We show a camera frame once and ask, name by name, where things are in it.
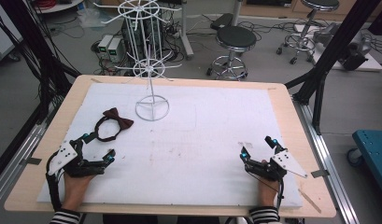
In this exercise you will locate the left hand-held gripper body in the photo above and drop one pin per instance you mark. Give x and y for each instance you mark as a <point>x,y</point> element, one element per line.
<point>62,157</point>

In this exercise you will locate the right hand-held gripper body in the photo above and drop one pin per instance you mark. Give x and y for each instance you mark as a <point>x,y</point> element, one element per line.
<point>286,161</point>

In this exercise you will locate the brown bow headband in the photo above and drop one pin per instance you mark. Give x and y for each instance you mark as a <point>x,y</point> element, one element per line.
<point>112,124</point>

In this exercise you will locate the person's left hand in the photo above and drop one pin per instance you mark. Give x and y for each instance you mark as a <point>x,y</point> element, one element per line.
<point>75,189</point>

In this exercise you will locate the person's right hand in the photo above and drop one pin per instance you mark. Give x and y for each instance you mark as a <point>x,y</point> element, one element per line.
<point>268,193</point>

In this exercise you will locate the grey tape piece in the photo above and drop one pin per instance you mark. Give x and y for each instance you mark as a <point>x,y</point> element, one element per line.
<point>31,160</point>
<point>320,173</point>

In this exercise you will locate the light wooden table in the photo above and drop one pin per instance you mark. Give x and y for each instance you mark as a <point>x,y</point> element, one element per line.
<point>304,124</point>

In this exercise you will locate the thin wooden stick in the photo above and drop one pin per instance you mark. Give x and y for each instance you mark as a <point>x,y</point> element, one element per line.
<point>309,200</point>

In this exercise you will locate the white foam mat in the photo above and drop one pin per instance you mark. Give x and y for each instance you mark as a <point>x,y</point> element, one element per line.
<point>179,146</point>

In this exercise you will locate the blue cart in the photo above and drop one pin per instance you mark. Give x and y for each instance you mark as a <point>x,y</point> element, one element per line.
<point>374,155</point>

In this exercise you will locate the white power supply unit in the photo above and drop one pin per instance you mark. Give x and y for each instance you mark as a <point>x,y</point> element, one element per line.
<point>114,49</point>
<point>104,43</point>

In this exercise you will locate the black round stool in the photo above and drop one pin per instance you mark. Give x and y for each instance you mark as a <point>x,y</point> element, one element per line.
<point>235,39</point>
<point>316,18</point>

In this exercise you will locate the grey machine on white board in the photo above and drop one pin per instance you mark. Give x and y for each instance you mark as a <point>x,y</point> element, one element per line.
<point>353,46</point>

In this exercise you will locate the black flat box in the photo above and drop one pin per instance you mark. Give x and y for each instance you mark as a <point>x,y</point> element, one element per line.
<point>221,21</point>

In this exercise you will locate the grey metal stand leg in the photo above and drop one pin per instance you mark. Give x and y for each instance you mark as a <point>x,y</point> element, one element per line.
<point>186,31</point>

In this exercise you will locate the aluminium rail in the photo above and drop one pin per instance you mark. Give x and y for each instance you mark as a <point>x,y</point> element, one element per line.
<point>14,168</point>
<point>322,149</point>

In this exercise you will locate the black metal frame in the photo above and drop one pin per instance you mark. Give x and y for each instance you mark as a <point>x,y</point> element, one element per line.
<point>45,62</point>
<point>332,53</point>

